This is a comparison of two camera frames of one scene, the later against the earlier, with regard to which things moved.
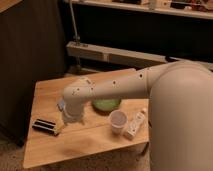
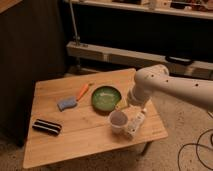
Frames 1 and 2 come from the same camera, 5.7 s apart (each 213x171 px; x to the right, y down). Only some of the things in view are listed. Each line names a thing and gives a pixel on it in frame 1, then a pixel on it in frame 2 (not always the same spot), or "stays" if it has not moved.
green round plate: x=104 y=106 stays
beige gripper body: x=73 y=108 -> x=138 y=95
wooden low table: x=51 y=138 stays
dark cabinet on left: x=33 y=48 stays
